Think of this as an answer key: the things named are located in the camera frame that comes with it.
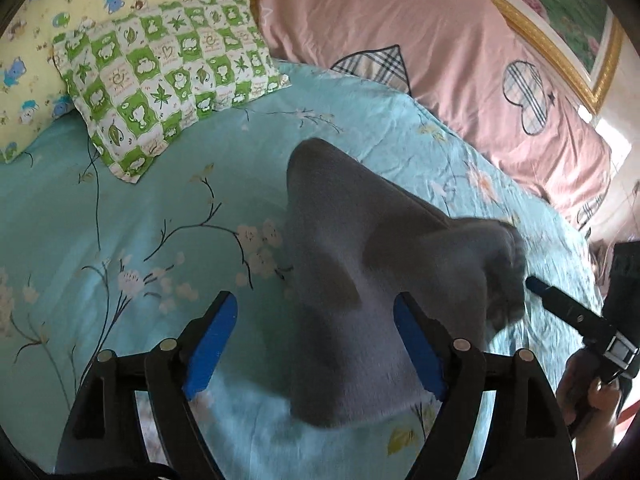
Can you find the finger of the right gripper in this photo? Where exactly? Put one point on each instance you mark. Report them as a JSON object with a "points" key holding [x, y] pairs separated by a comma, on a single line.
{"points": [[566, 308]]}

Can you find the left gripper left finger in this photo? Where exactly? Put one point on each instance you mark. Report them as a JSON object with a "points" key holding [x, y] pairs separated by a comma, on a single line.
{"points": [[103, 437]]}

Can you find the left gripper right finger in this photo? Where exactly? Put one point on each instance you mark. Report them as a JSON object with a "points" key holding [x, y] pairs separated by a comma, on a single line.
{"points": [[527, 437]]}

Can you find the grey fleece pants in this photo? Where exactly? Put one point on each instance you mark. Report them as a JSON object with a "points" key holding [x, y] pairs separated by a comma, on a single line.
{"points": [[356, 241]]}

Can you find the person's right hand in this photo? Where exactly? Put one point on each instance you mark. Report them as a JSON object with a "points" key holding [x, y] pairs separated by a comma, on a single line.
{"points": [[587, 402]]}

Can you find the turquoise floral bed sheet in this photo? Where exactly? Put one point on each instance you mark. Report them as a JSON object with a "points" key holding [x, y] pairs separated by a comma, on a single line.
{"points": [[89, 262]]}

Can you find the framed floral painting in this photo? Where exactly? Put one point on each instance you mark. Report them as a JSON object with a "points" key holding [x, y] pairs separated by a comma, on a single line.
{"points": [[580, 39]]}

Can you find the pink quilt with plaid hearts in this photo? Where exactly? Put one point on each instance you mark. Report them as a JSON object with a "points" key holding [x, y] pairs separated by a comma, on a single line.
{"points": [[461, 61]]}

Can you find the green checkered pillow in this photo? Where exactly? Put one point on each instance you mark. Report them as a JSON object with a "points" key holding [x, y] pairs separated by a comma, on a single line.
{"points": [[139, 81]]}

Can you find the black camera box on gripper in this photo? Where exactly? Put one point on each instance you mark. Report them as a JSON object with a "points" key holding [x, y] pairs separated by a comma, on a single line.
{"points": [[621, 305]]}

